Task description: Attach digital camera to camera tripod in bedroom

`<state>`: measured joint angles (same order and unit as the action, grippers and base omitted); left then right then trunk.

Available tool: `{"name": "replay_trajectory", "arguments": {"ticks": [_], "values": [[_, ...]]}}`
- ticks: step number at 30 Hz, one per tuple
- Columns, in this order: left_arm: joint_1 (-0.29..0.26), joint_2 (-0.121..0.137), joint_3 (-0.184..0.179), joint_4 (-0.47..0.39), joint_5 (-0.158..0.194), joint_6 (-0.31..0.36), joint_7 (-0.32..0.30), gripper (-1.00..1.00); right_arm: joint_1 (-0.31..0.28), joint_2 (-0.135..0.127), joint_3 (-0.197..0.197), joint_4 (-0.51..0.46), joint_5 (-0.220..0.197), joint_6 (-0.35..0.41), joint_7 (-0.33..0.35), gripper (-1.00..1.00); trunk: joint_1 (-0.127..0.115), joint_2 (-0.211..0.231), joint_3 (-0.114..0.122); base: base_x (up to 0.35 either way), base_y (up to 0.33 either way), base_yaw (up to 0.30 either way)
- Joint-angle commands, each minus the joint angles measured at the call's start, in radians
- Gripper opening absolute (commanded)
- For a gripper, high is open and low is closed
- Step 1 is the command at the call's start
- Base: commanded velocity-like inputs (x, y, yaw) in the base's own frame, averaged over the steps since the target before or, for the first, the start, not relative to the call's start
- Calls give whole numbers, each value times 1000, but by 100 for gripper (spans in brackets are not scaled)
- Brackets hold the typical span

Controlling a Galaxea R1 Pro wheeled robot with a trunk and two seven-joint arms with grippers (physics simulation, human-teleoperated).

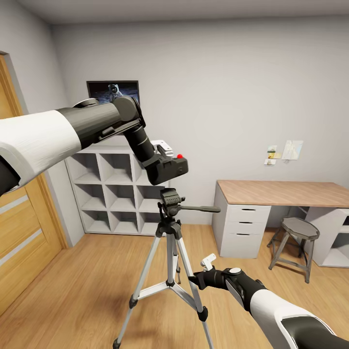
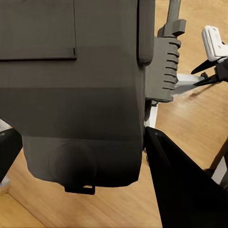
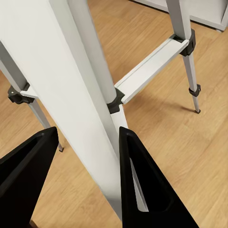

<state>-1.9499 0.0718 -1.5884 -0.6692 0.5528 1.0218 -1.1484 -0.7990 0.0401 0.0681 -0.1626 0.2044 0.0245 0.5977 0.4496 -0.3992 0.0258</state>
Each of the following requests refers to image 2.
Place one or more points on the digital camera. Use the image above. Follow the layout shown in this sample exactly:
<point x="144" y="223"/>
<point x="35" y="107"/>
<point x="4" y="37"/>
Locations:
<point x="72" y="83"/>

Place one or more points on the camera tripod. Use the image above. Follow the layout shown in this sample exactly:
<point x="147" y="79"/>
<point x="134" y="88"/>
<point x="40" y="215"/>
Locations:
<point x="162" y="82"/>

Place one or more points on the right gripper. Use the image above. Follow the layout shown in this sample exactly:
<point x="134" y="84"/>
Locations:
<point x="221" y="72"/>

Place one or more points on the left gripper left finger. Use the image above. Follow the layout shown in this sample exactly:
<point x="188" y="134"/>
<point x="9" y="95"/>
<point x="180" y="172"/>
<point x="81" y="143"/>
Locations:
<point x="10" y="146"/>

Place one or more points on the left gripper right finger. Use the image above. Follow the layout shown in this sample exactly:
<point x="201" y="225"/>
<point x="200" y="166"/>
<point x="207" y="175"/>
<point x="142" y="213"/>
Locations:
<point x="187" y="196"/>

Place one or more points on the door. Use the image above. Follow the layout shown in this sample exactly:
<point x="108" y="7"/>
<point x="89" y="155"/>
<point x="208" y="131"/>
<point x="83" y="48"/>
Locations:
<point x="15" y="215"/>

